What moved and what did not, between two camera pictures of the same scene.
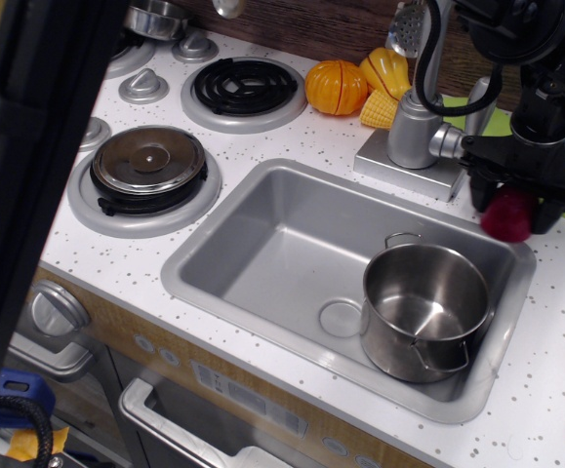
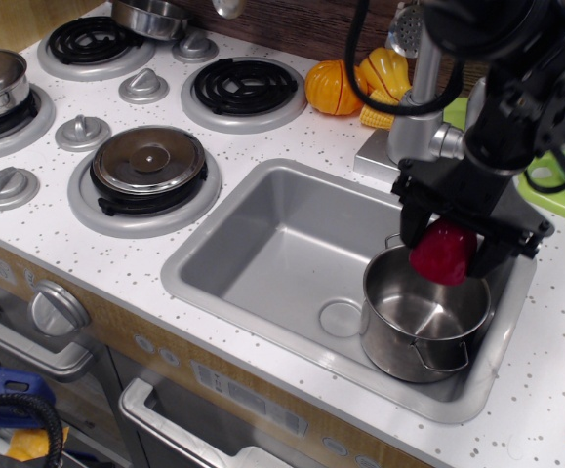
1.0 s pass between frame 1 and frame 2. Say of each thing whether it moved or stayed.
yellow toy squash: stayed
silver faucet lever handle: stayed
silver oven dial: stayed
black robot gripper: moved
